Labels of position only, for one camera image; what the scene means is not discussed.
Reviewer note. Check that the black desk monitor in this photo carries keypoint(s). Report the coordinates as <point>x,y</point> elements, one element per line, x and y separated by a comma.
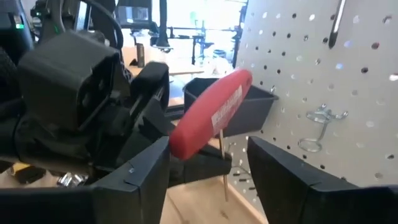
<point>133,14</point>

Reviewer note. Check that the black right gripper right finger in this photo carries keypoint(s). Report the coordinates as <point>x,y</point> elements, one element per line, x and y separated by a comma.
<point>311,202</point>

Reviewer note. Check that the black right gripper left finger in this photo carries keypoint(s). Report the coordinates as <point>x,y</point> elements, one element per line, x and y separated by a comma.
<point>93,205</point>

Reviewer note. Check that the chrome socket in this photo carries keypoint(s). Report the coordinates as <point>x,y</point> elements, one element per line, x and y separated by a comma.
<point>80,179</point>
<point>65,180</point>

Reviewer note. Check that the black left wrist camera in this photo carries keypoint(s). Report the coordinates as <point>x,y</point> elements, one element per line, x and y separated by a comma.
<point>62,77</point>

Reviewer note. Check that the white metal peg board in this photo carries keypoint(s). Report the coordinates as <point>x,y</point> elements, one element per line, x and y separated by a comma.
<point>311,77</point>

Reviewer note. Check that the metal multi-hook wrench rack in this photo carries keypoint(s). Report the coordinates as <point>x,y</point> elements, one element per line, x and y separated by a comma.
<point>245,180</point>

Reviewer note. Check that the black plastic peg board bin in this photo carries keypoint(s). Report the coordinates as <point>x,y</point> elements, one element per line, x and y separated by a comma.
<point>248,115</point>

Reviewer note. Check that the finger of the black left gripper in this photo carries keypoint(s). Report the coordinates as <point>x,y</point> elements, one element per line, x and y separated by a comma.
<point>205,168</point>
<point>150,81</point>

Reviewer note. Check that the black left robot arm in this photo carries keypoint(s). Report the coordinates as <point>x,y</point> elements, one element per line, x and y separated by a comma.
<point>12,37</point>

